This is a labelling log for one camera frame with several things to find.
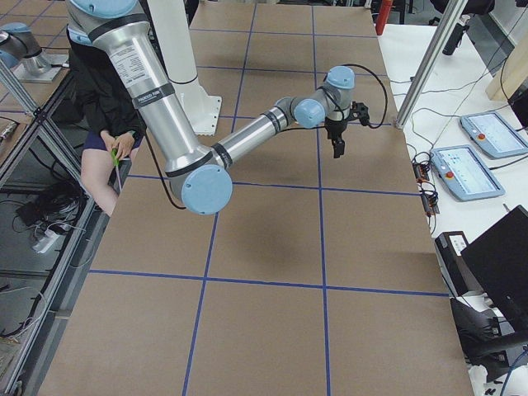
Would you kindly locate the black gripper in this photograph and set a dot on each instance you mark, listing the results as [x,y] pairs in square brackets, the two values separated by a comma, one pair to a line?
[334,129]

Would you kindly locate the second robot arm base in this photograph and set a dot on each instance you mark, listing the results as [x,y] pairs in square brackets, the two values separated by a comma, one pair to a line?
[21,52]

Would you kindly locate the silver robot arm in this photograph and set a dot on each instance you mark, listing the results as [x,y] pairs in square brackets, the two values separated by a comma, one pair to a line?
[198,174]

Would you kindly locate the orange circuit board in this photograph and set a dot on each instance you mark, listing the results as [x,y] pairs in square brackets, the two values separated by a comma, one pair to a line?
[421,171]

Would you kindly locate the near blue teach pendant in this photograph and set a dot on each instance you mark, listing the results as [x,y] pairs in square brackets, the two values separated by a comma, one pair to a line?
[465,174]

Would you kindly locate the blue teach pendant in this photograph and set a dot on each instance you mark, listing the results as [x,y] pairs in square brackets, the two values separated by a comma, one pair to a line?
[493,135]
[465,174]

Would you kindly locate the red cylinder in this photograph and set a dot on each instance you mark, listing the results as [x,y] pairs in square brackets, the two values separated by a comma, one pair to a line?
[383,16]

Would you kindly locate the far blue teach pendant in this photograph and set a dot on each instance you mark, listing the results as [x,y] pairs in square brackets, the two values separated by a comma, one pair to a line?
[493,135]

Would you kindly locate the black bottle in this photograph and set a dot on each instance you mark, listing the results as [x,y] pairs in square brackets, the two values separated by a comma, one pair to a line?
[456,35]

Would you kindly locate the black box with label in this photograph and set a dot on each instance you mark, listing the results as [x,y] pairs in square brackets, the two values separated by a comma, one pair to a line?
[458,277]

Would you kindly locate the black laptop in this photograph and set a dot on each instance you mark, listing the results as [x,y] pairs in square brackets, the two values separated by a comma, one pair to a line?
[498,260]

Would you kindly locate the seated person in black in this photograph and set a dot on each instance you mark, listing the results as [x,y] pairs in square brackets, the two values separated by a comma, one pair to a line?
[116,128]

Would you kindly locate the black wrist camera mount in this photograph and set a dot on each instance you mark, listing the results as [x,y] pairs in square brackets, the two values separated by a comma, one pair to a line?
[359,111]

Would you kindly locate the aluminium frame post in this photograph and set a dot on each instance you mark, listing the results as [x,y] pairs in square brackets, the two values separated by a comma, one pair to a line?
[453,11]

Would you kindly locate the white camera pillar with base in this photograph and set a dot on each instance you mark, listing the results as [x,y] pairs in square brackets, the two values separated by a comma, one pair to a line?
[172,31]

